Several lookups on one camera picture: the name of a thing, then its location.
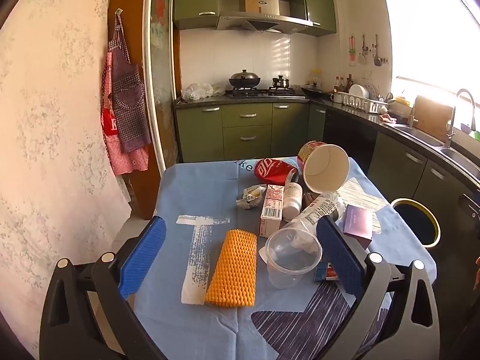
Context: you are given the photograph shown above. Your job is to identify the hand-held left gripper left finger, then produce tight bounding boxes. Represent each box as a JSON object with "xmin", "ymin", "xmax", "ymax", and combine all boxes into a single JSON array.
[{"xmin": 39, "ymin": 215, "xmax": 167, "ymax": 360}]

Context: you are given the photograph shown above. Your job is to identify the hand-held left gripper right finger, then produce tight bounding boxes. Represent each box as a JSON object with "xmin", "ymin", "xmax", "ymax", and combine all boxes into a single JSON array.
[{"xmin": 317, "ymin": 215, "xmax": 441, "ymax": 360}]

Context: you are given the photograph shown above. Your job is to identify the purple box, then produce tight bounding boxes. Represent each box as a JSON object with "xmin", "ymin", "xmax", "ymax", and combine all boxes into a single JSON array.
[{"xmin": 343, "ymin": 204, "xmax": 376, "ymax": 241}]

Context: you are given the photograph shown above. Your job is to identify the crushed clear plastic bottle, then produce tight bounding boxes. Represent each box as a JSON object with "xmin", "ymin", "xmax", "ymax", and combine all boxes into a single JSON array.
[{"xmin": 287, "ymin": 191, "xmax": 347, "ymax": 233}]

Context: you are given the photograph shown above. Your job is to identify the clear plastic cup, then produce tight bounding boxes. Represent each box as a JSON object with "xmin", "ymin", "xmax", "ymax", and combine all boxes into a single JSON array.
[{"xmin": 265, "ymin": 228, "xmax": 323, "ymax": 289}]

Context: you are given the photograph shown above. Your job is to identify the yellow rimmed trash bin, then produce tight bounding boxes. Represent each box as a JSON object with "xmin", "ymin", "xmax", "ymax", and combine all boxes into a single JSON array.
[{"xmin": 390, "ymin": 198, "xmax": 441, "ymax": 248}]

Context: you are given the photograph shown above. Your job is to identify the white plastic bottle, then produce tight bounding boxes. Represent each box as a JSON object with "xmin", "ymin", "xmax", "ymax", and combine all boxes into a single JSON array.
[{"xmin": 282, "ymin": 182, "xmax": 303, "ymax": 220}]

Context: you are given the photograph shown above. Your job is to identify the pink white milk carton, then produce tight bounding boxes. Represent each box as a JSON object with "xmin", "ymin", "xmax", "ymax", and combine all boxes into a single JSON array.
[{"xmin": 259, "ymin": 184, "xmax": 286, "ymax": 239}]

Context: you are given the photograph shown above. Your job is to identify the paper noodle bowl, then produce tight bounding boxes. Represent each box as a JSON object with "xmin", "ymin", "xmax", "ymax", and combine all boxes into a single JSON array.
[{"xmin": 297, "ymin": 140, "xmax": 350, "ymax": 194}]

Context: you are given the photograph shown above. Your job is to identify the orange foam fruit net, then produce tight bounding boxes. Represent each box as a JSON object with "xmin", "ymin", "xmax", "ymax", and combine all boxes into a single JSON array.
[{"xmin": 204, "ymin": 229, "xmax": 259, "ymax": 308}]

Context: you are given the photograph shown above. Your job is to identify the food wrapper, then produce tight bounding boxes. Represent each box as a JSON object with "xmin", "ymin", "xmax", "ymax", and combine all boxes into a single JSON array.
[{"xmin": 235, "ymin": 184, "xmax": 268, "ymax": 211}]

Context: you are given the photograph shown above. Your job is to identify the red soda can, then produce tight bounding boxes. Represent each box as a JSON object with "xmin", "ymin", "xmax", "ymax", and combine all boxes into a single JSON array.
[{"xmin": 254, "ymin": 158, "xmax": 299, "ymax": 184}]

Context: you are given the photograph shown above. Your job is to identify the tall steel faucet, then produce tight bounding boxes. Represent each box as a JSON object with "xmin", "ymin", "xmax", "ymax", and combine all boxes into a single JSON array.
[{"xmin": 444, "ymin": 89, "xmax": 476, "ymax": 149}]

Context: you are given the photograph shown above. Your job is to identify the blue star print tablecloth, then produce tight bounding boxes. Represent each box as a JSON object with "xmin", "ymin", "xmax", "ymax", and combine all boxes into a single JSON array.
[{"xmin": 133, "ymin": 154, "xmax": 437, "ymax": 360}]

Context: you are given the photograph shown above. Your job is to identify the steel double sink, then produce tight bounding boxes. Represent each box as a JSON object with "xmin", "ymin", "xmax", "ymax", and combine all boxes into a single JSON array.
[{"xmin": 394, "ymin": 124, "xmax": 480, "ymax": 181}]

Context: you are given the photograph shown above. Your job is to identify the red checkered apron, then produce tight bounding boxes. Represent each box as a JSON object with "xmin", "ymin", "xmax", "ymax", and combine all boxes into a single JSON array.
[{"xmin": 100, "ymin": 50, "xmax": 149, "ymax": 176}]

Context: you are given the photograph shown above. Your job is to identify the wooden cutting board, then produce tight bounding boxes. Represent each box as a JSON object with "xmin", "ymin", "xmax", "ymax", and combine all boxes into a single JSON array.
[{"xmin": 413, "ymin": 95, "xmax": 454, "ymax": 141}]

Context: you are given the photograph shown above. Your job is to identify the black built-in appliance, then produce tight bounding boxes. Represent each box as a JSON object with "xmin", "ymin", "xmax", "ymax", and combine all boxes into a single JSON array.
[{"xmin": 323, "ymin": 109, "xmax": 377, "ymax": 181}]

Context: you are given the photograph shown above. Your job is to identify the black kitchen countertop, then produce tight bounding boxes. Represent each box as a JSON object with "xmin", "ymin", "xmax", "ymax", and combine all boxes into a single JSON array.
[{"xmin": 174, "ymin": 92, "xmax": 480, "ymax": 192}]

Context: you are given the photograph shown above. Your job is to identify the white dish rack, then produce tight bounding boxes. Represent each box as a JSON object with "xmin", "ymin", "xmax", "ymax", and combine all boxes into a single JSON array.
[{"xmin": 334, "ymin": 90, "xmax": 391, "ymax": 114}]

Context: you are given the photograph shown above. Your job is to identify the purple checkered apron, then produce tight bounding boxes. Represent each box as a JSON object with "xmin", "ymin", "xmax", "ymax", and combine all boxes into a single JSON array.
[{"xmin": 109, "ymin": 13, "xmax": 152, "ymax": 153}]

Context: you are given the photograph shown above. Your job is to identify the black frying pan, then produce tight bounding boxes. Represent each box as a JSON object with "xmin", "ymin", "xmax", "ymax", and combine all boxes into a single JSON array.
[{"xmin": 300, "ymin": 82, "xmax": 325, "ymax": 100}]

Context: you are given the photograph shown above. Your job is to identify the stack of white plates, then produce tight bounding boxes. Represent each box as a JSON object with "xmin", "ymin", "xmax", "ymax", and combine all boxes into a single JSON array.
[{"xmin": 349, "ymin": 83, "xmax": 377, "ymax": 98}]

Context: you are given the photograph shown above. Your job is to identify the green lower kitchen cabinets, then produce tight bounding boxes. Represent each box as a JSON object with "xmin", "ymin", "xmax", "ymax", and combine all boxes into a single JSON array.
[{"xmin": 175, "ymin": 101, "xmax": 480, "ymax": 241}]

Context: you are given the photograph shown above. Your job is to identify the white plastic bag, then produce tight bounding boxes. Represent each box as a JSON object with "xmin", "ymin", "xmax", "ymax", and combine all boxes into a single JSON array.
[{"xmin": 182, "ymin": 82, "xmax": 226, "ymax": 101}]

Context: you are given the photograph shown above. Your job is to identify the group of condiment bottles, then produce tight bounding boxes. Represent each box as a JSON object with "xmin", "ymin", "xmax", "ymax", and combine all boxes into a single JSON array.
[{"xmin": 334, "ymin": 74, "xmax": 355, "ymax": 94}]

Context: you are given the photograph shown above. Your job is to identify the gas stove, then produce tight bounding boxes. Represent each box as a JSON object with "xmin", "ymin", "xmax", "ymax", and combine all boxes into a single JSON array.
[{"xmin": 227, "ymin": 86, "xmax": 297, "ymax": 98}]

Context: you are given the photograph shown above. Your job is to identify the window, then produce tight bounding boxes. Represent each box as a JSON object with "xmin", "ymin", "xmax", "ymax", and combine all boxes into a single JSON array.
[{"xmin": 380, "ymin": 0, "xmax": 480, "ymax": 102}]

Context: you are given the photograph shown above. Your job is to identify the hanging kitchen utensils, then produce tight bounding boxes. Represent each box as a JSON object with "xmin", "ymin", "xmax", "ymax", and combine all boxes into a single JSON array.
[{"xmin": 348, "ymin": 34, "xmax": 391, "ymax": 68}]

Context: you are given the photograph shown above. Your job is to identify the black wok with lid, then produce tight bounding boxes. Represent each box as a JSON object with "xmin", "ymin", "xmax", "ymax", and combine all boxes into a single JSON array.
[{"xmin": 229, "ymin": 69, "xmax": 261, "ymax": 89}]

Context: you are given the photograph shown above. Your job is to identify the steel range hood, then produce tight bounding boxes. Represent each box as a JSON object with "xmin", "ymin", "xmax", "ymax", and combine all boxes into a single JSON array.
[{"xmin": 215, "ymin": 0, "xmax": 314, "ymax": 32}]

